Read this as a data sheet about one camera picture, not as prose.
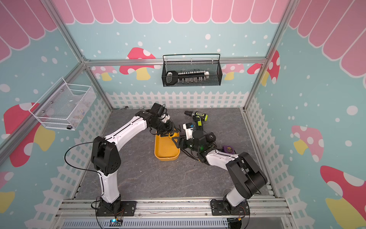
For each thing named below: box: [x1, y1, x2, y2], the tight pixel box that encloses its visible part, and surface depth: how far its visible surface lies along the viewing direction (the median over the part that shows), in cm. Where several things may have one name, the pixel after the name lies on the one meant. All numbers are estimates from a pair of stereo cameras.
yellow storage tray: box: [154, 131, 181, 162], surface depth 94 cm
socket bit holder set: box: [165, 70, 210, 86], surface depth 91 cm
